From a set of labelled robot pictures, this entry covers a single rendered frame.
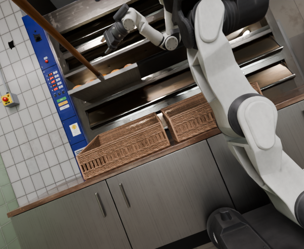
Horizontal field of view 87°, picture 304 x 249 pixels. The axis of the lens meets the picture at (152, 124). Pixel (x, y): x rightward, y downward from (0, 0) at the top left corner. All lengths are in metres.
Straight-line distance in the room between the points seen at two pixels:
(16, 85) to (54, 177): 0.94
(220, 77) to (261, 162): 0.29
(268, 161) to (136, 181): 0.63
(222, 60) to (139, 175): 0.68
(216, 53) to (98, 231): 1.04
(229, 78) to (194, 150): 0.46
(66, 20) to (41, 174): 1.45
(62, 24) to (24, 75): 0.60
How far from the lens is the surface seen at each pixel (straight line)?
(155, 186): 0.95
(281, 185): 0.67
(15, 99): 1.95
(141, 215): 1.02
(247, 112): 0.54
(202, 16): 0.61
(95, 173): 1.05
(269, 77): 1.77
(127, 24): 1.01
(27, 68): 1.99
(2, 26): 2.31
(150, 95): 1.47
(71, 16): 1.97
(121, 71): 1.26
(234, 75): 0.60
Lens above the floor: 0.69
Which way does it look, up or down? 3 degrees up
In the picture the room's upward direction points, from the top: 22 degrees counter-clockwise
